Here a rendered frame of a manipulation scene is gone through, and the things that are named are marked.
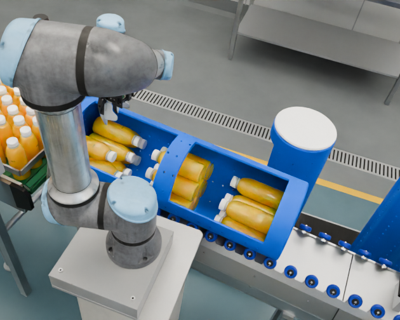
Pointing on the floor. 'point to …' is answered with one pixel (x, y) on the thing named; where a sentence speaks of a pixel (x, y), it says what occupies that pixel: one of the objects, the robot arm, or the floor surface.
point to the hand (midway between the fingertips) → (109, 115)
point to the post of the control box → (4, 239)
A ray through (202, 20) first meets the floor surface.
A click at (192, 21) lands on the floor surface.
